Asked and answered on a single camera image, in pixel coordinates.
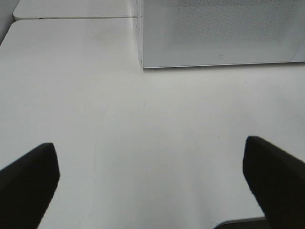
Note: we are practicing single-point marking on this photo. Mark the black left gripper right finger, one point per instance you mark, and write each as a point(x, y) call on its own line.
point(277, 181)

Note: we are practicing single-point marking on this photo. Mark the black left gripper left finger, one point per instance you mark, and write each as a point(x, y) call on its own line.
point(27, 187)

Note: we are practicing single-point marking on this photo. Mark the white microwave oven body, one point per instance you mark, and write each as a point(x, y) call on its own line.
point(140, 35)

